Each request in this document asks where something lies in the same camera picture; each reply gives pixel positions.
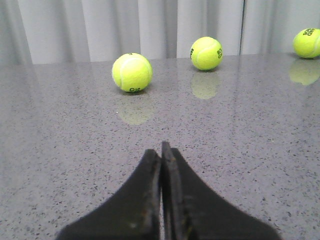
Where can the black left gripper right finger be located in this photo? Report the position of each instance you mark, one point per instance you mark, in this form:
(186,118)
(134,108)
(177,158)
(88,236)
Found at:
(193,211)

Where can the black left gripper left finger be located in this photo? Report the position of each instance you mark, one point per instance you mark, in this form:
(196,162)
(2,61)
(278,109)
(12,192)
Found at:
(132,213)

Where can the yellow tennis ball far left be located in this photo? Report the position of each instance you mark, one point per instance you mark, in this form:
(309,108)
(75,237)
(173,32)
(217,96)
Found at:
(132,72)

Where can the yellow tennis ball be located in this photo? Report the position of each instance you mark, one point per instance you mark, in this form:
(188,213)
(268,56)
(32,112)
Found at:
(132,72)
(306,43)

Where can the yellow tennis ball Roland Garros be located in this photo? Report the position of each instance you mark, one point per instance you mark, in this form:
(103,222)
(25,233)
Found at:
(206,53)

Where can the yellow tennis ball centre back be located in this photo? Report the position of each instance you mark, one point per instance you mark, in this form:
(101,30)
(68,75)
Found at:
(306,43)

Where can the white pleated curtain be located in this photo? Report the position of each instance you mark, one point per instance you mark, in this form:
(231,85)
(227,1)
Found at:
(58,31)

